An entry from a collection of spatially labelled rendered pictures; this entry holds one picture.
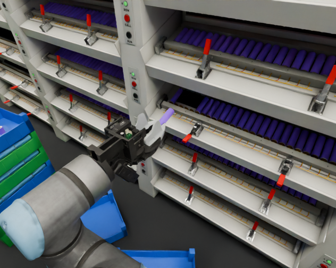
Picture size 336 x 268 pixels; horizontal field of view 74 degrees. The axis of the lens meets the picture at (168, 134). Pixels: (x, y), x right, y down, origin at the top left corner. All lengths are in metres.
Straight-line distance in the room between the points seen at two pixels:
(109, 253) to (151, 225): 0.61
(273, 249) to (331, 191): 0.38
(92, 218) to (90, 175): 0.71
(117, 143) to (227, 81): 0.31
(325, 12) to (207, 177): 0.58
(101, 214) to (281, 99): 0.88
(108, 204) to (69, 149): 0.49
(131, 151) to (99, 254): 0.19
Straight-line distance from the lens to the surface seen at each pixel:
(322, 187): 0.68
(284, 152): 0.67
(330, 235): 0.78
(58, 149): 1.50
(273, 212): 0.82
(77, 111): 1.22
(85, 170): 0.42
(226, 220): 0.98
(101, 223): 1.10
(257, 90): 0.57
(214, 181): 0.83
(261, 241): 0.98
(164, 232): 1.05
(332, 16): 0.49
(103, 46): 0.83
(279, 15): 0.50
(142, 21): 0.65
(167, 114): 0.59
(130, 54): 0.71
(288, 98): 0.56
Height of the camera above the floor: 0.94
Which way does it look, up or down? 40 degrees down
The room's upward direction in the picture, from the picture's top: straight up
